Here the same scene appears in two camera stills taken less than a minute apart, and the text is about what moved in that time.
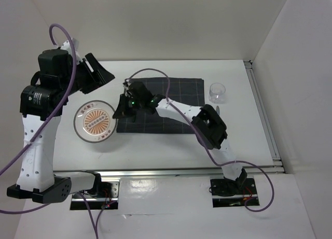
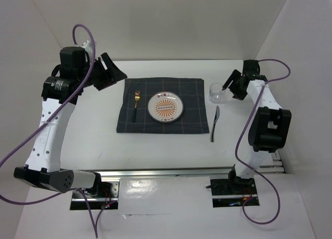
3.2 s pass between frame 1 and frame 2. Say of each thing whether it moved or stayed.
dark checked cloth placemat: stayed
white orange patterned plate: moved
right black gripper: moved
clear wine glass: stayed
